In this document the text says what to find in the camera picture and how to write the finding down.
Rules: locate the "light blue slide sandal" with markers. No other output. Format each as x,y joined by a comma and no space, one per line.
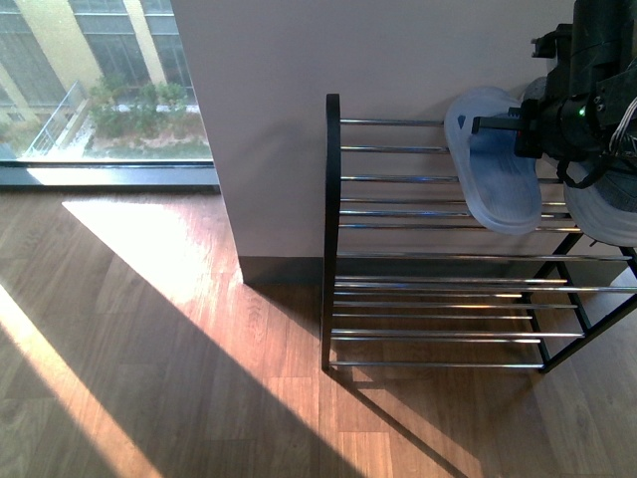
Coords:
500,188

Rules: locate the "dark window frame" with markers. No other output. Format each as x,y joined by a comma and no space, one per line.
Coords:
107,175

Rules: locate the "grey sneaker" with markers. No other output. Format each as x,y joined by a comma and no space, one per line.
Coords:
598,198

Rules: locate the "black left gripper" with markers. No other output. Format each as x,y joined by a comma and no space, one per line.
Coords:
566,127

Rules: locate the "black metal shoe rack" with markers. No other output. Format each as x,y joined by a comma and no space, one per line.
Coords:
411,278

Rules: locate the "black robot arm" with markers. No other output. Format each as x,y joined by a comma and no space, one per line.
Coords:
598,44

